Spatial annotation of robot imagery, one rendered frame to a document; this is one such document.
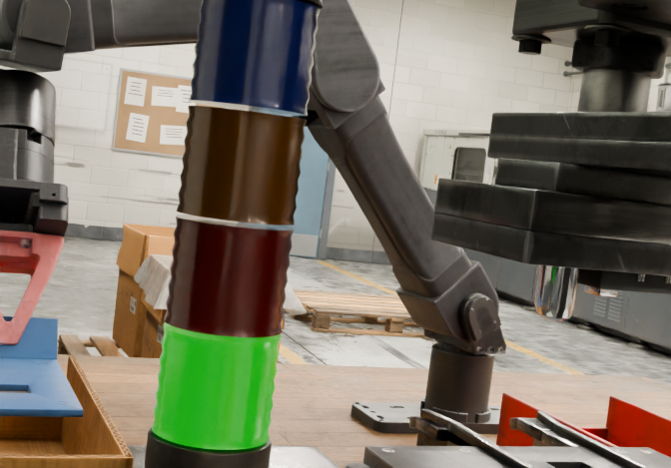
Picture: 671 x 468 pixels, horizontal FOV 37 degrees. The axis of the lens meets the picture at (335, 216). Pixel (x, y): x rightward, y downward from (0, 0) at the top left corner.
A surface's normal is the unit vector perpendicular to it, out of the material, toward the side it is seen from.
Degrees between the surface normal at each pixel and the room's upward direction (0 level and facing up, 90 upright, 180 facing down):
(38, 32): 90
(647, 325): 90
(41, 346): 59
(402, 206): 92
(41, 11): 90
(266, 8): 76
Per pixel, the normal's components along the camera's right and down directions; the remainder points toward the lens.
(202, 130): -0.67, 0.20
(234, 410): 0.44, -0.15
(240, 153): 0.02, 0.30
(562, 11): -0.92, -0.09
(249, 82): 0.08, -0.18
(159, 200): 0.31, 0.10
